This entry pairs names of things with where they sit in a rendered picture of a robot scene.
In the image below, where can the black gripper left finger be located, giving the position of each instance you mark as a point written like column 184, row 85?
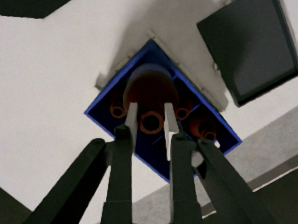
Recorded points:
column 69, row 198

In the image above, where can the blue crate with dividers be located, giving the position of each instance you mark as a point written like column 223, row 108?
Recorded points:
column 146, row 150

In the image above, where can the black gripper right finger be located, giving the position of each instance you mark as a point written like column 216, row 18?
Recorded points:
column 234, row 201

